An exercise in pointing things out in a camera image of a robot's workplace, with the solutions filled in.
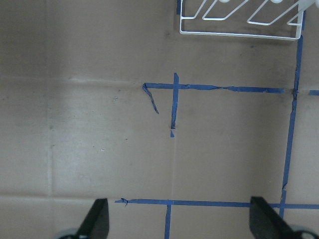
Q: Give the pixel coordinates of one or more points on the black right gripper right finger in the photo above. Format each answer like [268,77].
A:
[265,223]

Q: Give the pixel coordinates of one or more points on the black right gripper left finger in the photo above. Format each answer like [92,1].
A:
[96,223]

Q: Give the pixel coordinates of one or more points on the white wire cup rack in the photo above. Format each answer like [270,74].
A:
[264,19]

